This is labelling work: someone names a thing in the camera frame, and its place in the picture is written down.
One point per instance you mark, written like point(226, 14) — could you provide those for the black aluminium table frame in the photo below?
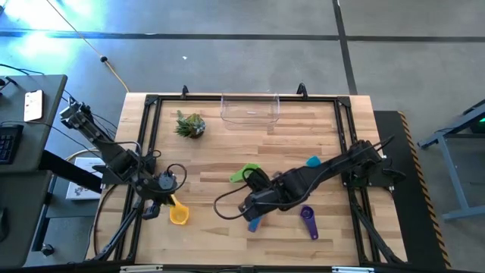
point(246, 98)

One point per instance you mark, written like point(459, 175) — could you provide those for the white printed booklet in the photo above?
point(81, 189)

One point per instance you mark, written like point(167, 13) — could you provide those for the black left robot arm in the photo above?
point(113, 155)

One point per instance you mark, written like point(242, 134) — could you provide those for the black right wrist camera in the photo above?
point(259, 178)

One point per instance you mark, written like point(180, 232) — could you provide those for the silver metal bracket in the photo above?
point(352, 269)
point(140, 268)

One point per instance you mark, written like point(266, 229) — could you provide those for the black keyboard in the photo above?
point(9, 144)

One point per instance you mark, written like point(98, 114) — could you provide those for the green measuring cup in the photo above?
point(240, 173)

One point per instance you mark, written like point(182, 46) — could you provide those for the blue-grey metal cart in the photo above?
point(451, 170)

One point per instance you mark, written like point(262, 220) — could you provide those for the purple measuring cup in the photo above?
point(308, 220)

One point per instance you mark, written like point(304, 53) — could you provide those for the teal measuring cup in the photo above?
point(313, 162)

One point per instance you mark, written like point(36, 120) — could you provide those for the clear plastic basket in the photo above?
point(250, 112)

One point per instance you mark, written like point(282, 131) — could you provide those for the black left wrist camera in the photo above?
point(151, 211)

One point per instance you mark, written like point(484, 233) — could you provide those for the black desk support beam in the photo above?
point(68, 170)

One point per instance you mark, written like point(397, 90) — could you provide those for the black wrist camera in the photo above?
point(259, 178)
point(151, 211)

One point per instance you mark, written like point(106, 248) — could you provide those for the yellow measuring cup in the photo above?
point(179, 216)

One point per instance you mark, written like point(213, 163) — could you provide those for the grey side desk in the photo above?
point(22, 189)

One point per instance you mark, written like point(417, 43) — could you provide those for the black caster wheel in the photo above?
point(47, 249)

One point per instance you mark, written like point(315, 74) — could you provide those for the black hazard-striped floor mat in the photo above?
point(394, 125)

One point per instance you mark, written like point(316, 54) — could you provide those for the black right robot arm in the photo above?
point(322, 170)

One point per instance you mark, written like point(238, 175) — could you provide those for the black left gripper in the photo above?
point(159, 196)

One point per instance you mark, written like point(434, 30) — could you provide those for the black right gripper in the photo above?
point(261, 199)

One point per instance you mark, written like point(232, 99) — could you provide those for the white smartphone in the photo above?
point(33, 105)

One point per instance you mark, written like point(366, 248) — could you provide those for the potted succulent plant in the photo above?
point(190, 126)

